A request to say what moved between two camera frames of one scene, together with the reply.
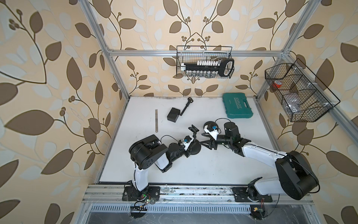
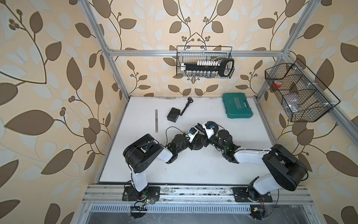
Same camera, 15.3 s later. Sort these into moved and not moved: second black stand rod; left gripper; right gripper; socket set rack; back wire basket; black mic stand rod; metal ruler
Moved: left gripper; black mic stand rod
Not moved: second black stand rod; socket set rack; metal ruler; right gripper; back wire basket
